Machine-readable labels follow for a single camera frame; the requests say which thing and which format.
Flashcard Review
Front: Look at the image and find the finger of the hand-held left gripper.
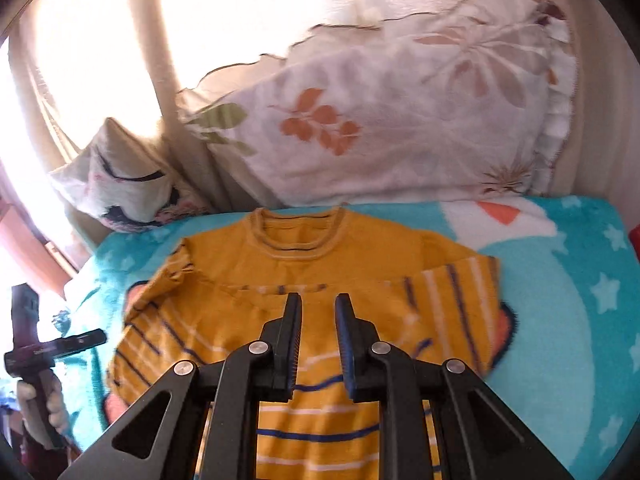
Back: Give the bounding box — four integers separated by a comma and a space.
56, 329, 107, 356

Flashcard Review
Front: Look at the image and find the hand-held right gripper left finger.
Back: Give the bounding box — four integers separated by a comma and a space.
58, 292, 303, 480

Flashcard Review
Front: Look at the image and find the small white patterned pillow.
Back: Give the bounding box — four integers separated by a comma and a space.
48, 117, 213, 233

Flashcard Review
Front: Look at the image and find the large floral white pillow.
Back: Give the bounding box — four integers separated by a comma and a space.
176, 0, 581, 208

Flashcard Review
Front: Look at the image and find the teal printed fleece blanket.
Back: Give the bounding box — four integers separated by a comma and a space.
62, 195, 640, 480

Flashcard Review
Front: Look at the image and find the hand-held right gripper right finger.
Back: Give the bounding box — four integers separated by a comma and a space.
334, 293, 576, 480

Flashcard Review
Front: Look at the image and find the yellow striped knit sweater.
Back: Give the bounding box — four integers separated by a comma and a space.
106, 206, 502, 480

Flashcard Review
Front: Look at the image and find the cream curtain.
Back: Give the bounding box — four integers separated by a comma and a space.
7, 0, 640, 261

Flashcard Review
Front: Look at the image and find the person's left hand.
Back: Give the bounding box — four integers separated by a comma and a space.
16, 367, 71, 437

